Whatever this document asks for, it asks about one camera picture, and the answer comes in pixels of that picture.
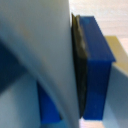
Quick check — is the cobalt blue cup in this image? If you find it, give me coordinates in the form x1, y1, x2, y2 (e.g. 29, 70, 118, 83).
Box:
0, 0, 82, 128

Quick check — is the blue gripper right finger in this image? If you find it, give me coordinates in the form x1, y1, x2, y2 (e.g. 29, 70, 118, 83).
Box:
70, 13, 117, 122

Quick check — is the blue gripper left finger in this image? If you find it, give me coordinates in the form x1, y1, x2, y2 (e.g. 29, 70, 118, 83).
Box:
35, 80, 63, 127

